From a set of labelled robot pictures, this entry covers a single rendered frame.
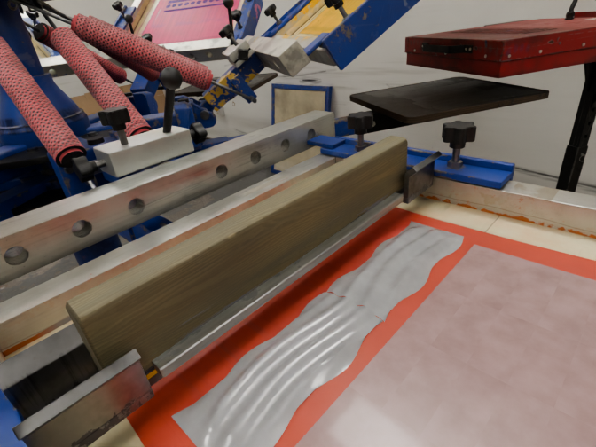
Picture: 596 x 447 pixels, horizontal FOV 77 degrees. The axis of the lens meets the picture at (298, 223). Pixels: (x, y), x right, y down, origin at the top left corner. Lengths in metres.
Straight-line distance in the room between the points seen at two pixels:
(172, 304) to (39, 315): 0.18
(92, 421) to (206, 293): 0.11
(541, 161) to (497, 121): 0.31
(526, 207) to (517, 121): 1.85
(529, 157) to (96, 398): 2.31
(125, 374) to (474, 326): 0.28
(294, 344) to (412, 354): 0.10
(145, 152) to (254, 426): 0.40
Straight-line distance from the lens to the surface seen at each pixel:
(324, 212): 0.39
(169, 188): 0.54
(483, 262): 0.45
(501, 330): 0.38
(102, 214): 0.51
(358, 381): 0.32
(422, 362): 0.34
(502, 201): 0.54
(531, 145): 2.39
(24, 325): 0.46
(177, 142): 0.59
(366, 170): 0.43
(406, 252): 0.44
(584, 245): 0.52
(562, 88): 2.30
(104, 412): 0.30
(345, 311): 0.37
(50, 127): 0.75
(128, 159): 0.56
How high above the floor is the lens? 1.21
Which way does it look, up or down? 29 degrees down
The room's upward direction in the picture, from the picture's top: 7 degrees counter-clockwise
